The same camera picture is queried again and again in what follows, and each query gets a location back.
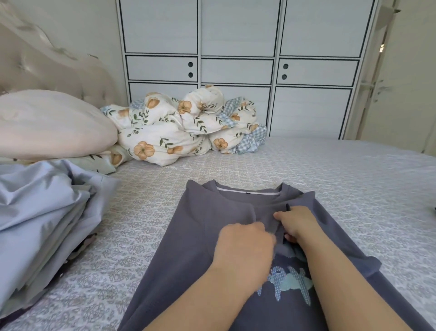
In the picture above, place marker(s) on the person's left hand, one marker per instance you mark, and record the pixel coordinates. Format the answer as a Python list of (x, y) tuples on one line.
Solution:
[(243, 250)]

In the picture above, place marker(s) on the person's right hand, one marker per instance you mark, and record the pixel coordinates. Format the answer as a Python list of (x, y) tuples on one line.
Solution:
[(299, 221)]

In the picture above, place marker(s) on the person's right thumb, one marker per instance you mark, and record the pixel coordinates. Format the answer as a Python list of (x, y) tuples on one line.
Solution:
[(289, 237)]

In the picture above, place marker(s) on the person's left fingers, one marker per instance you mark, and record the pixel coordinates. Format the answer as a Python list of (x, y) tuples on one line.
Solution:
[(269, 243)]

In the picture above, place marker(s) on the grey printed t-shirt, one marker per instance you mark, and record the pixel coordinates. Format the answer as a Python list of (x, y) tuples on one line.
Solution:
[(238, 266)]

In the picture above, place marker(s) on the person's left forearm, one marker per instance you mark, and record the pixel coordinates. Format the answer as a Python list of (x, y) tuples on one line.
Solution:
[(201, 303)]

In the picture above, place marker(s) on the person's right forearm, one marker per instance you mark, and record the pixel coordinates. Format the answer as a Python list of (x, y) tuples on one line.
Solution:
[(347, 276)]

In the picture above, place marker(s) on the patterned grey bedspread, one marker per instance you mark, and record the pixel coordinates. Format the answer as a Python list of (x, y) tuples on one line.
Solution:
[(340, 191)]

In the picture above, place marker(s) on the floral duvet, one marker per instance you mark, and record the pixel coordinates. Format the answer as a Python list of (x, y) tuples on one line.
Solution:
[(184, 126)]

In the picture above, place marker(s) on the white wardrobe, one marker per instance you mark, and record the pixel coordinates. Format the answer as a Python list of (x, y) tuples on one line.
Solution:
[(245, 64)]

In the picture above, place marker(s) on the floral pillow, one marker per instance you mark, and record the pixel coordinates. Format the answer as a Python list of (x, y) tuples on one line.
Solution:
[(102, 160)]

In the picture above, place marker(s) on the white door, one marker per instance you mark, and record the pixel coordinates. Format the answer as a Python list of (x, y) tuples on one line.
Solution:
[(398, 78)]

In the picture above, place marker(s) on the light blue folded sheet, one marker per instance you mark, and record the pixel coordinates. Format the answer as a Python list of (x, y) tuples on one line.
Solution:
[(44, 218)]

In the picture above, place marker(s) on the pink pillow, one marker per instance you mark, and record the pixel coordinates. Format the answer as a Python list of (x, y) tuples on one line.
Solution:
[(54, 124)]

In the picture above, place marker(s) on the tufted beige headboard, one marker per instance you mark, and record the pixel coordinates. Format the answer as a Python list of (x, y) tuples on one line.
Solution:
[(44, 61)]

